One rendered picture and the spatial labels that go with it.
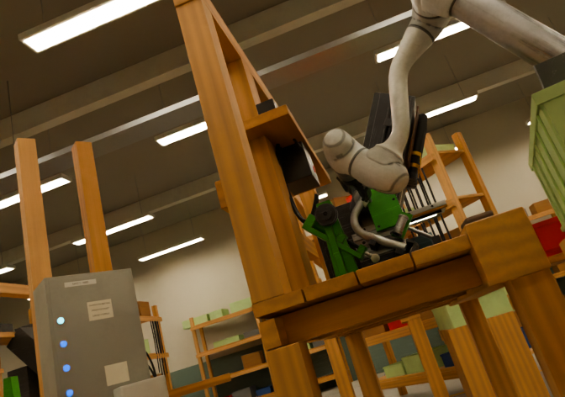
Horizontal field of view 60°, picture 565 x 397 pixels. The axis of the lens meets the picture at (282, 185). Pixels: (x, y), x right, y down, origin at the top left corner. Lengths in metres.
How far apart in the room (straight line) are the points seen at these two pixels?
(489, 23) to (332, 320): 0.91
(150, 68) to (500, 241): 5.52
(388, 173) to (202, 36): 0.71
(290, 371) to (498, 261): 0.55
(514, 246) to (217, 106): 0.87
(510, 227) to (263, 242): 0.60
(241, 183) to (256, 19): 4.88
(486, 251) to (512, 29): 0.62
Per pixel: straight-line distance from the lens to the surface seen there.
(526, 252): 1.24
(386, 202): 1.90
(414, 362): 5.46
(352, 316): 1.30
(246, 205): 1.32
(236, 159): 1.37
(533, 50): 1.49
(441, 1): 1.56
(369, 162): 1.49
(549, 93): 0.75
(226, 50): 1.92
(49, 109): 6.91
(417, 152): 2.18
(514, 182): 11.54
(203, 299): 11.80
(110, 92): 6.48
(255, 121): 1.73
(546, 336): 1.24
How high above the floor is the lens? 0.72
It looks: 19 degrees up
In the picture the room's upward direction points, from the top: 17 degrees counter-clockwise
